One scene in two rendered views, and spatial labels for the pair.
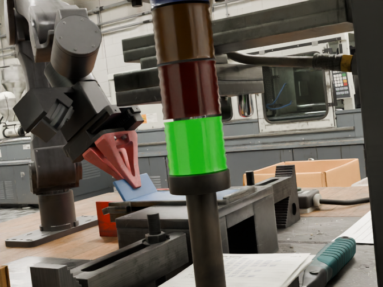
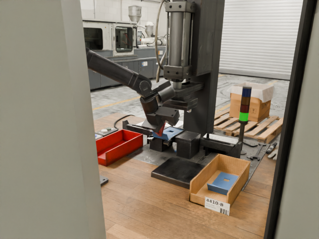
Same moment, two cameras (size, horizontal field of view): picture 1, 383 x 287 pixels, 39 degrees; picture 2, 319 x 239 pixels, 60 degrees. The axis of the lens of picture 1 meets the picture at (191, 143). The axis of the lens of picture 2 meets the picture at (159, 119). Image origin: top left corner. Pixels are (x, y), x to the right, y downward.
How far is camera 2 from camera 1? 1.38 m
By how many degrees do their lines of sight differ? 90
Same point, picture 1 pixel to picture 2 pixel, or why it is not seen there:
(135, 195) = (163, 137)
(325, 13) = (202, 86)
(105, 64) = not seen: outside the picture
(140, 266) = (220, 142)
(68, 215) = not seen: hidden behind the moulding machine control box
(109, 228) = (110, 160)
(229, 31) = (193, 89)
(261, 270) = (215, 137)
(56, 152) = not seen: hidden behind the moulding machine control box
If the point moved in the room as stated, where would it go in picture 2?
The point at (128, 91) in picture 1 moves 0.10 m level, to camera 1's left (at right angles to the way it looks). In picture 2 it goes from (189, 106) to (192, 113)
